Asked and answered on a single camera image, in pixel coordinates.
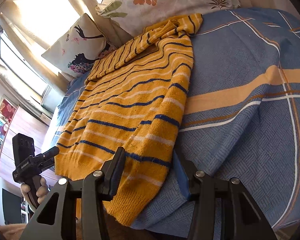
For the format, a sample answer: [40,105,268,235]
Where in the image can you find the window with frame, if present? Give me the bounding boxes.
[0,24,50,103]

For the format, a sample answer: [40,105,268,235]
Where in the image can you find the beige sheer curtain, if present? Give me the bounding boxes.
[0,0,131,94]

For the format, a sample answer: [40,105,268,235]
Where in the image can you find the white floral leaf pillow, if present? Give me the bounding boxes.
[96,0,240,36]

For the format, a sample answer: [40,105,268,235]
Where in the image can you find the white cushion with lady print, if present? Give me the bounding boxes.
[42,14,116,77]

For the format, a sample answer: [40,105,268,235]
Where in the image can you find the person's left hand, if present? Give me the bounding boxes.
[20,176,49,206]

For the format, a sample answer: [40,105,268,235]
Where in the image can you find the wooden wardrobe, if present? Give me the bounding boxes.
[0,106,48,187]

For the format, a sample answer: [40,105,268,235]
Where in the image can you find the floral wall pictures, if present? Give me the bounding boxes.
[0,95,17,151]

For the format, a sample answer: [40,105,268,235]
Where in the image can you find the yellow striped knit sweater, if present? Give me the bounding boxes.
[55,14,203,226]

